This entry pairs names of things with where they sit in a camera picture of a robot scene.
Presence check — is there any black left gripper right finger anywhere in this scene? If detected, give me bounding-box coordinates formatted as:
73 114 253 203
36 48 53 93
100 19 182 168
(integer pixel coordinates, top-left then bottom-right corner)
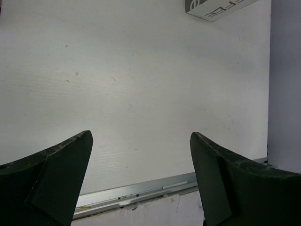
190 132 301 226

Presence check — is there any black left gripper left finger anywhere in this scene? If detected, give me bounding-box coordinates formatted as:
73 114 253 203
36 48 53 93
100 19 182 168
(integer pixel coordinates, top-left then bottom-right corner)
0 130 93 226

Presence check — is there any grey white coffee paper bag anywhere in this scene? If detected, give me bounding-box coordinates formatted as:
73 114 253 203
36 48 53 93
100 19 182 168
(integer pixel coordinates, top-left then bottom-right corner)
185 0 256 22

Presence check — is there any aluminium table edge rail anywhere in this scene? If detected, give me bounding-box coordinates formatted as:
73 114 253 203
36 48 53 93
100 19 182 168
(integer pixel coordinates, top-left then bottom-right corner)
73 172 198 220

